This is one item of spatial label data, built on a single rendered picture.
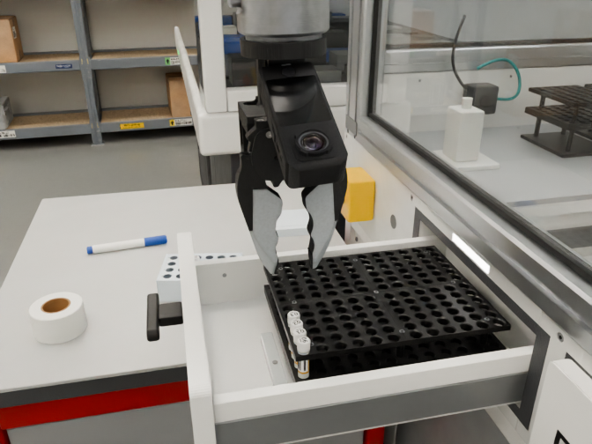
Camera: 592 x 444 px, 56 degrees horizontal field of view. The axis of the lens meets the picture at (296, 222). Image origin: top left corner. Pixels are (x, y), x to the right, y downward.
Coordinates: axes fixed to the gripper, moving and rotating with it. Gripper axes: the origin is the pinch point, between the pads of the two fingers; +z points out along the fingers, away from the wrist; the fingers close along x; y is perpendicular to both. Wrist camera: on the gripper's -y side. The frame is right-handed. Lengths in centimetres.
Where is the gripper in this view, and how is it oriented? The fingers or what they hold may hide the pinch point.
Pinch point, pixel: (294, 262)
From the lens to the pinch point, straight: 52.7
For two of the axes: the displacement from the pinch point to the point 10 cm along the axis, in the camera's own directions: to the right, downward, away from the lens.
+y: -2.2, -4.1, 8.8
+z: 0.2, 9.0, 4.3
